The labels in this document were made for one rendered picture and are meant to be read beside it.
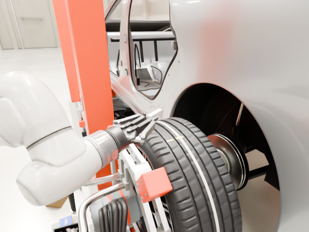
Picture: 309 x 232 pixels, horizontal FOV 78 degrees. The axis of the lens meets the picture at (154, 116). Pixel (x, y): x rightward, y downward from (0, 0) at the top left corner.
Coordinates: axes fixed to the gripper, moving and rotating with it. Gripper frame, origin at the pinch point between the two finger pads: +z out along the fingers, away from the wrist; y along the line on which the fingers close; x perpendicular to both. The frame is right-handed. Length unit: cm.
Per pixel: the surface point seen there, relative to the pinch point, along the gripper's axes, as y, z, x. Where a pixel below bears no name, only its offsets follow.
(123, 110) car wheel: -136, 119, -103
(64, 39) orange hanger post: -225, 97, -22
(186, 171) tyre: 17.2, -3.4, -12.0
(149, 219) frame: 14.7, -18.4, -22.3
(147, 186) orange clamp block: 12.4, -17.5, -9.9
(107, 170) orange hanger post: -41, 11, -66
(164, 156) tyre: 9.0, -4.7, -9.7
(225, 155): 20, 41, -34
